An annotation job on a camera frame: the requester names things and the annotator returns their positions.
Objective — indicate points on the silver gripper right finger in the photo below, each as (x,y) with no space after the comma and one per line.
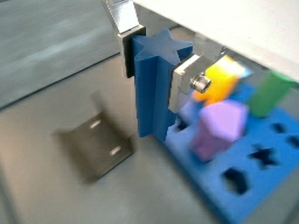
(189,75)

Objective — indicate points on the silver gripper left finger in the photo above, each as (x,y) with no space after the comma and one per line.
(122,15)

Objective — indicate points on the dark blue star block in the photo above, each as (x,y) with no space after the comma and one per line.
(157,55)

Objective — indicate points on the blue shape sorter board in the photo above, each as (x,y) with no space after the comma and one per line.
(238,180)

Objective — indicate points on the yellow arch block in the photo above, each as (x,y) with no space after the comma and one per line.
(225,74)

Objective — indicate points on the purple pentagon block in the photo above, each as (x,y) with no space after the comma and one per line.
(221,128)

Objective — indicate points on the green cylinder block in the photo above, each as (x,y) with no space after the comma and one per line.
(270,92)

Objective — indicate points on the dark curved holder stand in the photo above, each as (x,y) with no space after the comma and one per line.
(97,147)

